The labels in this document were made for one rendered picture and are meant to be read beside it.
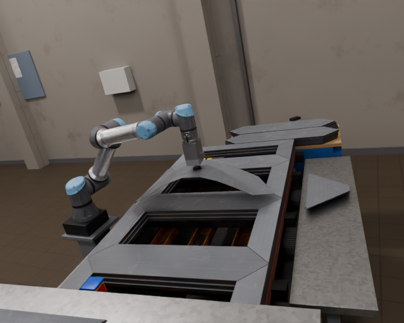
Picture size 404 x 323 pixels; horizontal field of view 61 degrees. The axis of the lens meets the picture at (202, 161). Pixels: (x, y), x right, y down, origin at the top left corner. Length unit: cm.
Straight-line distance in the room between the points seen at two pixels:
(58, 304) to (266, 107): 351
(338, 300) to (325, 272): 13
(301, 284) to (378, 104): 297
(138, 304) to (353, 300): 68
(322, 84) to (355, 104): 40
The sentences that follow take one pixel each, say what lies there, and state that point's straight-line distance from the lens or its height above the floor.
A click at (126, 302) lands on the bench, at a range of 92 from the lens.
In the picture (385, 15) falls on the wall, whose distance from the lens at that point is 389.
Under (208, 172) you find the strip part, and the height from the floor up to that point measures 102.
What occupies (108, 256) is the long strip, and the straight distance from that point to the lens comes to 148.
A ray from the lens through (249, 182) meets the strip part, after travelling 157.
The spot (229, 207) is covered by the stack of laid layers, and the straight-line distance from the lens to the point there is 157.
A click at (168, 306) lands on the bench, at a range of 87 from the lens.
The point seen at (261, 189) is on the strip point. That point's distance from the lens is 156.
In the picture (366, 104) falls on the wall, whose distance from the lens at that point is 403.
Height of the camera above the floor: 162
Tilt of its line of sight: 20 degrees down
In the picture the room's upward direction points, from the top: 12 degrees counter-clockwise
